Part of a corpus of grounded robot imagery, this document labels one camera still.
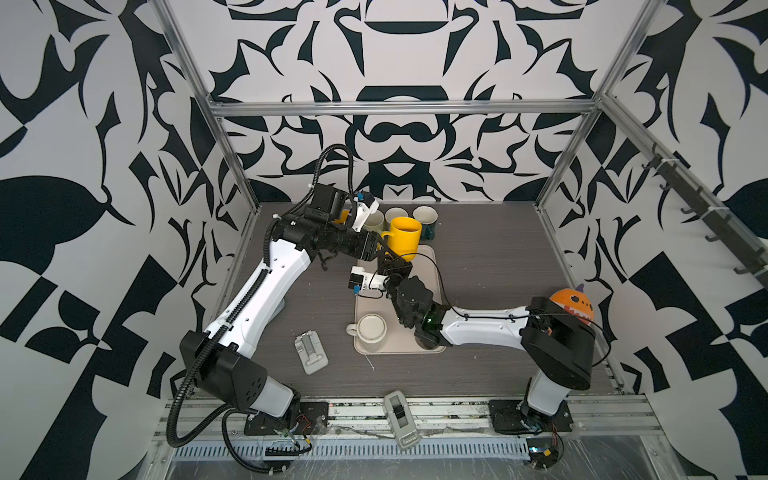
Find light green mug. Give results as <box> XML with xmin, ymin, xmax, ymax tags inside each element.
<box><xmin>364</xmin><ymin>211</ymin><xmax>385</xmax><ymax>234</ymax></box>

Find yellow mug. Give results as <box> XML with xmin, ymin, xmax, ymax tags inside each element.
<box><xmin>382</xmin><ymin>216</ymin><xmax>422</xmax><ymax>262</ymax></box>

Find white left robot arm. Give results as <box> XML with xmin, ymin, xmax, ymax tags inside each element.
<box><xmin>165</xmin><ymin>144</ymin><xmax>380</xmax><ymax>476</ymax></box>

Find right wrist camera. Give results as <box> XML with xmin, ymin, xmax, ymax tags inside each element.
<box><xmin>348</xmin><ymin>266</ymin><xmax>387</xmax><ymax>295</ymax></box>

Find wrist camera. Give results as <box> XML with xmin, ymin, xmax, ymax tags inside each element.
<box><xmin>348</xmin><ymin>266</ymin><xmax>387</xmax><ymax>295</ymax></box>
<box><xmin>351</xmin><ymin>192</ymin><xmax>379</xmax><ymax>232</ymax></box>

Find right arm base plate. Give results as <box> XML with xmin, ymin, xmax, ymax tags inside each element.
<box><xmin>488</xmin><ymin>399</ymin><xmax>573</xmax><ymax>435</ymax></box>

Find grey mug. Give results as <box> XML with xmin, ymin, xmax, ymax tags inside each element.
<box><xmin>384</xmin><ymin>207</ymin><xmax>410</xmax><ymax>229</ymax></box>

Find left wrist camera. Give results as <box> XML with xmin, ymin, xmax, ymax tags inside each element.
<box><xmin>351</xmin><ymin>192</ymin><xmax>379</xmax><ymax>232</ymax></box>

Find dark green mug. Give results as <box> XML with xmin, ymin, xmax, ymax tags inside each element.
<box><xmin>413</xmin><ymin>206</ymin><xmax>439</xmax><ymax>242</ymax></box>

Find grey block on table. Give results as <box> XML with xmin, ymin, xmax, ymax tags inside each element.
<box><xmin>294</xmin><ymin>330</ymin><xmax>329</xmax><ymax>375</ymax></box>

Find black hook rail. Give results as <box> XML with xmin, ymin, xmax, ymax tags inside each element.
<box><xmin>643</xmin><ymin>144</ymin><xmax>767</xmax><ymax>289</ymax></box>

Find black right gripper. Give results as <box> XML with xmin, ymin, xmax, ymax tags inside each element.
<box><xmin>381</xmin><ymin>246</ymin><xmax>419</xmax><ymax>328</ymax></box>

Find small circuit board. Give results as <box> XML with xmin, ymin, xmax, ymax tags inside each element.
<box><xmin>524</xmin><ymin>435</ymin><xmax>565</xmax><ymax>471</ymax></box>

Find black mug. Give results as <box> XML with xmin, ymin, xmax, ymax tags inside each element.
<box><xmin>414</xmin><ymin>332</ymin><xmax>444</xmax><ymax>351</ymax></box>

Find white slotted cable duct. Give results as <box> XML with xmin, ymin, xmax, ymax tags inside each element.
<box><xmin>173</xmin><ymin>436</ymin><xmax>532</xmax><ymax>462</ymax></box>

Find blue butterfly mug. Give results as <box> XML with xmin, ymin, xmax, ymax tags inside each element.
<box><xmin>333</xmin><ymin>209</ymin><xmax>351</xmax><ymax>225</ymax></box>

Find white mug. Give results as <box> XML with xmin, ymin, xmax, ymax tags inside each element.
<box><xmin>346</xmin><ymin>313</ymin><xmax>388</xmax><ymax>354</ymax></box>

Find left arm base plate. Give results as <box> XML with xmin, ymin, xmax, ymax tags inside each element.
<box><xmin>244</xmin><ymin>400</ymin><xmax>329</xmax><ymax>436</ymax></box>

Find beige plastic tray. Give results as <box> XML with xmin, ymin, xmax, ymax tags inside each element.
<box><xmin>354</xmin><ymin>245</ymin><xmax>446</xmax><ymax>355</ymax></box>

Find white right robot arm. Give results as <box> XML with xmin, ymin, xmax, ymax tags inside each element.
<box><xmin>375</xmin><ymin>252</ymin><xmax>596</xmax><ymax>435</ymax></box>

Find orange shark plush toy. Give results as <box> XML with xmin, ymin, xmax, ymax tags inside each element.
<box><xmin>549</xmin><ymin>285</ymin><xmax>595</xmax><ymax>323</ymax></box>

